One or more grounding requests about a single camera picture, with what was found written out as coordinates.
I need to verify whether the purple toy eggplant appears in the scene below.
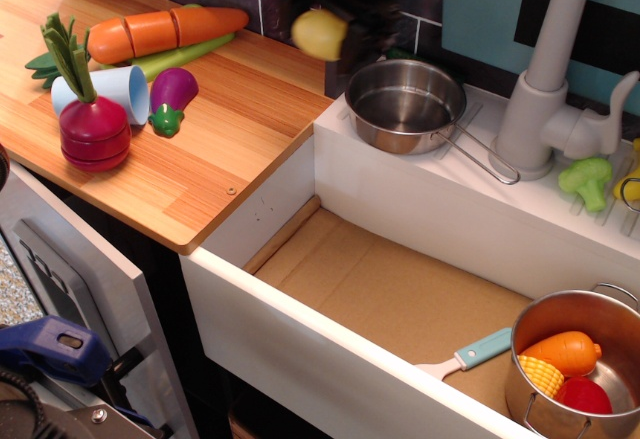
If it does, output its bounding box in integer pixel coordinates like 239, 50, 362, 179
148, 68, 199, 138

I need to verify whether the steel pot with handles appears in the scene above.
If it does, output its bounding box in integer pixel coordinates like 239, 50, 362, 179
505, 290, 639, 438

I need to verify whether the orange plastic toy carrot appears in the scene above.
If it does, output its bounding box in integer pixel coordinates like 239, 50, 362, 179
520, 331, 603, 377

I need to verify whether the yellow toy corn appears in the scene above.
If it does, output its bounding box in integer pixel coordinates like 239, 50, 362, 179
518, 355, 565, 399

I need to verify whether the light blue plastic cup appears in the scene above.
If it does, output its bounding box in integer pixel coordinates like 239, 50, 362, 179
51, 65, 150, 126

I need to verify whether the green toy celery stick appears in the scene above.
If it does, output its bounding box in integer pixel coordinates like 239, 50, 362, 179
94, 32, 236, 81

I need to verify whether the grey oven door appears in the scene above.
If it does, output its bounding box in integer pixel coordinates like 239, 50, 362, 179
1, 162, 198, 438

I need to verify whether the red toy tomato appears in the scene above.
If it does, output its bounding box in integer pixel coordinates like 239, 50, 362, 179
555, 377, 613, 414

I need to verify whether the blue clamp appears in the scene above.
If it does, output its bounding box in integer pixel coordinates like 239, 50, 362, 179
1, 316, 111, 387

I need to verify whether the orange wooden toy carrot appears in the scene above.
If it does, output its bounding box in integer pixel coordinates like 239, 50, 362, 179
87, 6, 249, 64

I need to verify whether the green toy broccoli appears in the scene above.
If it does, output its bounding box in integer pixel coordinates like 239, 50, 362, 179
558, 157, 613, 212

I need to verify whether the small steel saucepan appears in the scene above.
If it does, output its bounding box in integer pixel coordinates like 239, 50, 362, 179
344, 59, 521, 185

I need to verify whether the yellow toy potato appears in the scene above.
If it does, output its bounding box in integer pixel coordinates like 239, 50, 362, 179
291, 9, 348, 62

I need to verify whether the teal handled white spatula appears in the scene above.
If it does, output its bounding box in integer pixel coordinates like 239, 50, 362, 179
416, 327, 512, 381

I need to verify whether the grey toy faucet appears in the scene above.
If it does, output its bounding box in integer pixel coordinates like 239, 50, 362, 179
489, 0, 639, 184

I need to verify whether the red wooden toy radish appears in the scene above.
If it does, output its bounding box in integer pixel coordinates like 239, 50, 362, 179
40, 13, 132, 172

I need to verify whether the yellow toy pepper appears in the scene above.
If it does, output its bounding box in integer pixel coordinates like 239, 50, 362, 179
613, 138, 640, 213

